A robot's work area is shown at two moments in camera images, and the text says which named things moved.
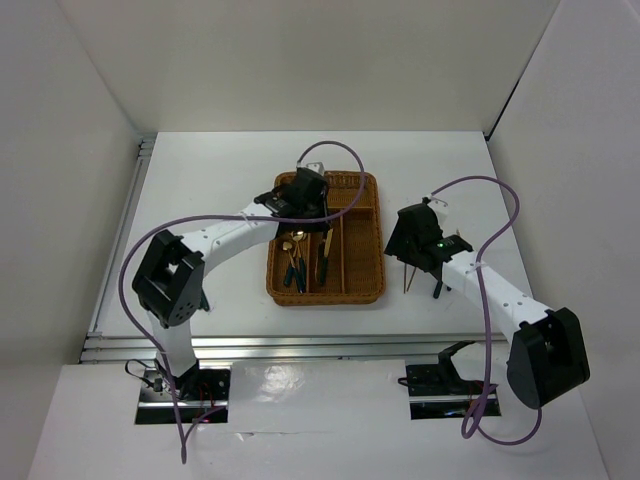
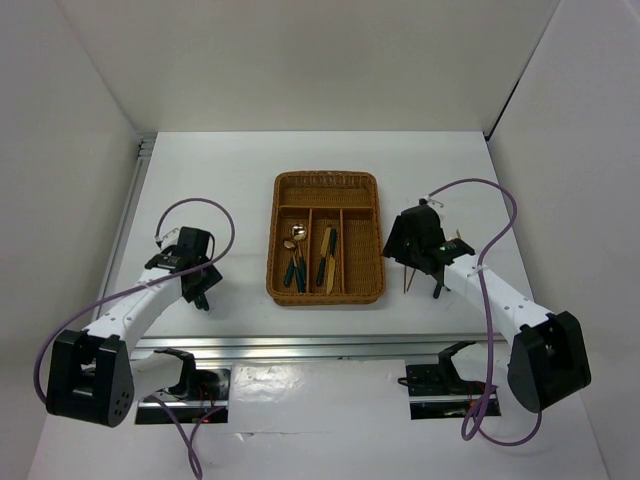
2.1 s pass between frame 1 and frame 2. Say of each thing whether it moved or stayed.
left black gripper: moved
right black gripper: stayed
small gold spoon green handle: stayed
